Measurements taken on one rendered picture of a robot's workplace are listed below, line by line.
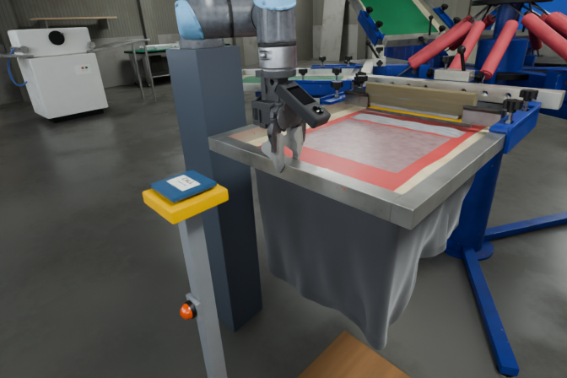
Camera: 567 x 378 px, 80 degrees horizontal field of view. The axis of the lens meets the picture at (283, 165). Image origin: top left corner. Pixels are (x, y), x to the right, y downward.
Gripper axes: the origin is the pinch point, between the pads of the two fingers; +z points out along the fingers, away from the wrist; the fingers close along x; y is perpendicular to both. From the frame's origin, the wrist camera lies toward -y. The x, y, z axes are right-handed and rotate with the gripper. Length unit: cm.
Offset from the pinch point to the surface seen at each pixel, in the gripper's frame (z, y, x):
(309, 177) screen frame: 0.2, -7.4, 1.9
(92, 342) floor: 98, 92, 37
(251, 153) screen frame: -0.6, 10.8, 1.9
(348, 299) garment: 38.2, -10.3, -9.3
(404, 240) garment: 15.5, -22.2, -11.6
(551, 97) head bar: -4, -32, -80
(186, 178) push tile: 1.1, 13.6, 17.6
